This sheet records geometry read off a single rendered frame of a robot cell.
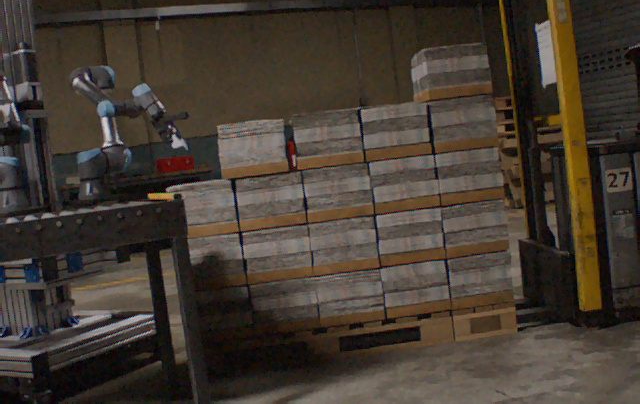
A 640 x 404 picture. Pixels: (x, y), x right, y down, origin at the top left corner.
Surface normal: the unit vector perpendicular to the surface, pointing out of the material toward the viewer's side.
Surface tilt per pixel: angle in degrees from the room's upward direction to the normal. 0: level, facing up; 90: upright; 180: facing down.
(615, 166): 90
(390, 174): 90
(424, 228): 90
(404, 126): 90
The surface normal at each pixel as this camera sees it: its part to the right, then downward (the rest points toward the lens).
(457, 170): 0.06, 0.04
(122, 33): 0.39, 0.00
